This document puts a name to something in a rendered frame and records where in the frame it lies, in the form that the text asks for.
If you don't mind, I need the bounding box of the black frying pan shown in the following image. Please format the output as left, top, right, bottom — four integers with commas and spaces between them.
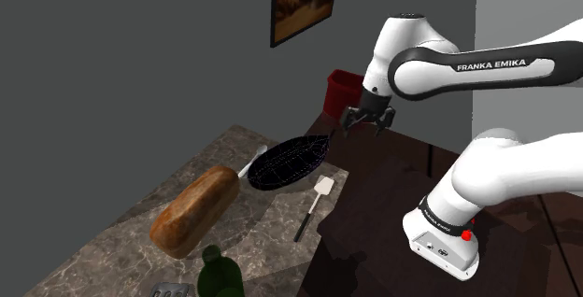
247, 125, 338, 191

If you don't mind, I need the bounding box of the framed wall picture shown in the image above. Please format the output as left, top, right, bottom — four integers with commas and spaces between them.
269, 0, 341, 50

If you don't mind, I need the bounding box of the white spoon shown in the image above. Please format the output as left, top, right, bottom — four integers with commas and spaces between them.
237, 144, 269, 179

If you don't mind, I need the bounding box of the red bin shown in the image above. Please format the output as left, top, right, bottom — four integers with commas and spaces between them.
322, 69, 365, 128

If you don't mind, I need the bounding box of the green glass bottle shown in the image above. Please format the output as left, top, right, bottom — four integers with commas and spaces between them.
196, 244, 246, 297

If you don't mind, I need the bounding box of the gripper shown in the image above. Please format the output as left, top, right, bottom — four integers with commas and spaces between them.
340, 91, 396, 137

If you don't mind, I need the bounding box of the brown bread loaf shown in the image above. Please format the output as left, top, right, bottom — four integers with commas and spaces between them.
149, 164, 241, 261

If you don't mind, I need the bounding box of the white spatula with black handle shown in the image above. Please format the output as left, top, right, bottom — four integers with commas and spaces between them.
293, 175, 336, 244

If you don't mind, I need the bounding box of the grey metal grater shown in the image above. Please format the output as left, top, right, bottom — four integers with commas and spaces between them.
149, 281, 192, 297

